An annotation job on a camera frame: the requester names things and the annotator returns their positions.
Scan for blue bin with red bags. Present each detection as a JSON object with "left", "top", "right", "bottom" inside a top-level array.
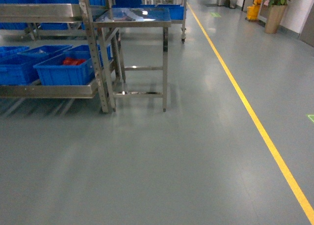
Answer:
[{"left": 33, "top": 44, "right": 113, "bottom": 86}]

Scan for stainless steel shelf rack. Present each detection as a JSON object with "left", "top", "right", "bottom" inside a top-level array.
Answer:
[{"left": 0, "top": 0, "right": 125, "bottom": 113}]

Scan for potted green plant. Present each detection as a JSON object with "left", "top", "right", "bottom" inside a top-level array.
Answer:
[{"left": 263, "top": 0, "right": 290, "bottom": 34}]

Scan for yellow mop bucket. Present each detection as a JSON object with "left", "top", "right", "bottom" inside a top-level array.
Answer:
[{"left": 245, "top": 0, "right": 262, "bottom": 21}]

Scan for empty blue bin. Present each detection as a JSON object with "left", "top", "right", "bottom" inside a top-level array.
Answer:
[{"left": 0, "top": 45, "right": 73, "bottom": 85}]

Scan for small stainless steel table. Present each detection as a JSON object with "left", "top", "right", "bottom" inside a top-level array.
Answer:
[{"left": 93, "top": 7, "right": 171, "bottom": 112}]

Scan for red bubble wrap bags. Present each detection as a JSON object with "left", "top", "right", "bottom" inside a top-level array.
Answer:
[{"left": 62, "top": 57, "right": 87, "bottom": 66}]

